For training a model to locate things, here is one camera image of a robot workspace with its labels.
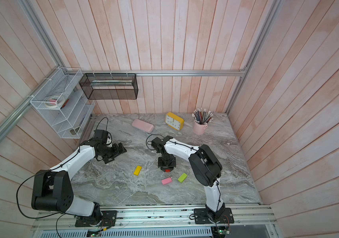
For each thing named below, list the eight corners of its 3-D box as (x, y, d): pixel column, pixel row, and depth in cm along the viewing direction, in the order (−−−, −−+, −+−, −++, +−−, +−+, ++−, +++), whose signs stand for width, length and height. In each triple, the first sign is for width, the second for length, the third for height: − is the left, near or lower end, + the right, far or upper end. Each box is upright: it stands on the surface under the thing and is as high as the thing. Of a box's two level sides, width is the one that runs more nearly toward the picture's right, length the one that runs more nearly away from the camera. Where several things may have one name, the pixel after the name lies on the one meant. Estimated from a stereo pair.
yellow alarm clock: (164, 122, 116) (164, 115, 110) (169, 118, 119) (169, 111, 113) (179, 131, 111) (180, 124, 104) (183, 126, 114) (184, 119, 108)
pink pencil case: (130, 126, 114) (130, 124, 112) (135, 120, 118) (135, 117, 116) (151, 134, 110) (150, 131, 107) (155, 127, 114) (155, 124, 112)
